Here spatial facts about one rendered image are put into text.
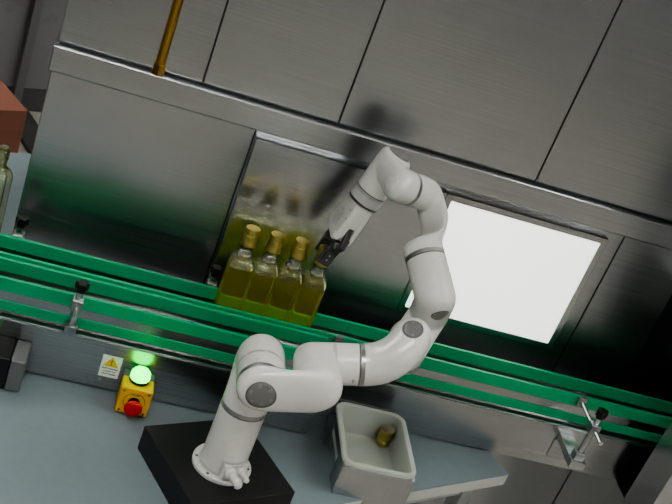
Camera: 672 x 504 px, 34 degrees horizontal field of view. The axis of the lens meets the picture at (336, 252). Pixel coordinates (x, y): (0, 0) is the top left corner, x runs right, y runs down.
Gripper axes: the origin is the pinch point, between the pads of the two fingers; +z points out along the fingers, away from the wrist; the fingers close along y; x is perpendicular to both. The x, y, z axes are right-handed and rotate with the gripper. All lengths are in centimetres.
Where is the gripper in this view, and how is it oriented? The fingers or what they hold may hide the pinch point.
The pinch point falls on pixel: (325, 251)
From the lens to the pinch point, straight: 249.0
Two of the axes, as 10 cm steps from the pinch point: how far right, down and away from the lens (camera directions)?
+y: 0.9, 4.9, -8.6
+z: -5.6, 7.4, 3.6
